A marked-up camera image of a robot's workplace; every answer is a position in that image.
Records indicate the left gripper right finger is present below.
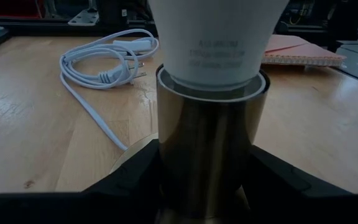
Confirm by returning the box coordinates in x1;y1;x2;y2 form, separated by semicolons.
244;145;352;200

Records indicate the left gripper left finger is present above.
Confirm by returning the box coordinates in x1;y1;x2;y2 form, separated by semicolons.
85;139;163;200

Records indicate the brass lamp base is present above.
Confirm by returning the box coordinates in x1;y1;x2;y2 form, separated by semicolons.
109;63;272;224

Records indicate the white lightbulb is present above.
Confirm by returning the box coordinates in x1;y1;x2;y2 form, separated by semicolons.
147;0;290;91

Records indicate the pink spiral notebook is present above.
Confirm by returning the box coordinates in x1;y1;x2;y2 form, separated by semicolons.
261;34;347;68

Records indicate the red storage bin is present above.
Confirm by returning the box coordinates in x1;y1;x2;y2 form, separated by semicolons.
0;0;43;16

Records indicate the white lamp power cord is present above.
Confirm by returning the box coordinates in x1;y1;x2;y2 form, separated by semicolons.
59;28;160;152

